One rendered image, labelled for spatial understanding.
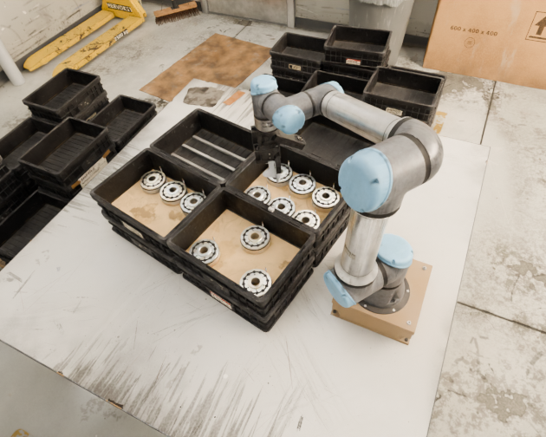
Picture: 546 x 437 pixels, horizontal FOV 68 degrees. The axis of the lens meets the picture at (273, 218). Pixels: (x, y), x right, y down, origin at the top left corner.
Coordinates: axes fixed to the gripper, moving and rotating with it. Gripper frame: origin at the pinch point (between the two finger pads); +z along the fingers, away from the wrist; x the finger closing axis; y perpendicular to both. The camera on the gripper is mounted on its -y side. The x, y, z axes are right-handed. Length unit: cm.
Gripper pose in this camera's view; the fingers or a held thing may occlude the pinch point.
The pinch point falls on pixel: (277, 173)
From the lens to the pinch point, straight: 139.5
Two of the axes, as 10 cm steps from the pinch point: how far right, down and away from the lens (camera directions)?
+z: 0.7, 6.6, 7.5
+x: 1.7, 7.3, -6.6
